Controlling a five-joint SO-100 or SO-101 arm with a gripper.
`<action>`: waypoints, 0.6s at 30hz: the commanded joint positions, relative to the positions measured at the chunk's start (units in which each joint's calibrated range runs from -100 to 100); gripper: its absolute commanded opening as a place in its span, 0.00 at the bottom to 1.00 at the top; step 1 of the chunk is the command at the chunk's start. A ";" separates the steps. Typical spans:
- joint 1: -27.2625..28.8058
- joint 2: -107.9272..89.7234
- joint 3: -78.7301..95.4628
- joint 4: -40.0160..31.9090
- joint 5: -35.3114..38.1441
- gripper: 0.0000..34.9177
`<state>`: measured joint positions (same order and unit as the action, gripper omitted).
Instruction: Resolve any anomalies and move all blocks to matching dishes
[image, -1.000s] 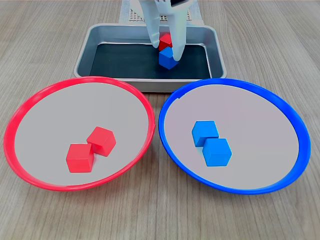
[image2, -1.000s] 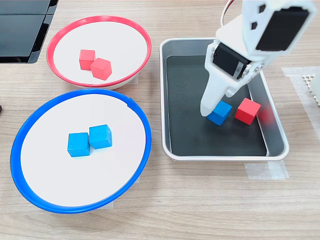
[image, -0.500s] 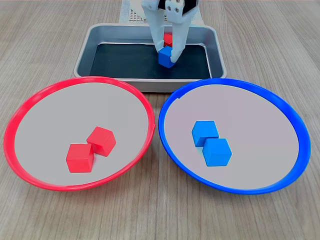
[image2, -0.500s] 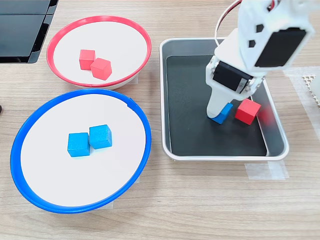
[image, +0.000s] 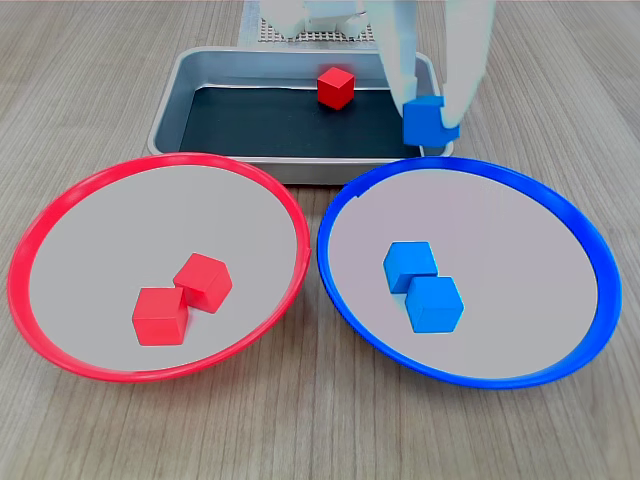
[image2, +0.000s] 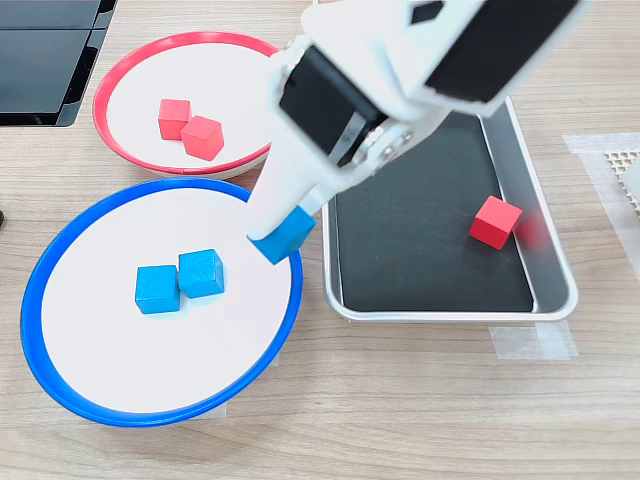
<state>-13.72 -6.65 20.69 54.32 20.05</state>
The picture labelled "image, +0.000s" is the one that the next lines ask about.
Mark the pale perforated base plate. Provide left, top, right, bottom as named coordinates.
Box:
left=259, top=17, right=376, bottom=44

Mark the black tray mat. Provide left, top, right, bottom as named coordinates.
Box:
left=178, top=85, right=424, bottom=160

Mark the blue-rimmed white plate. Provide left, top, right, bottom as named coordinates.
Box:
left=316, top=155, right=624, bottom=391

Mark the red cube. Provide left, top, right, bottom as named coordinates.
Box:
left=316, top=66, right=357, bottom=111
left=131, top=286, right=190, bottom=347
left=172, top=252, right=234, bottom=315

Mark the blue cube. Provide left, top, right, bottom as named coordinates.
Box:
left=403, top=275, right=466, bottom=335
left=382, top=241, right=440, bottom=295
left=401, top=94, right=461, bottom=148

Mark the steel tray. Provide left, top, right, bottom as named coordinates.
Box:
left=148, top=46, right=455, bottom=187

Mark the red-rimmed white plate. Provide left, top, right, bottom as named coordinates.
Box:
left=6, top=152, right=313, bottom=385

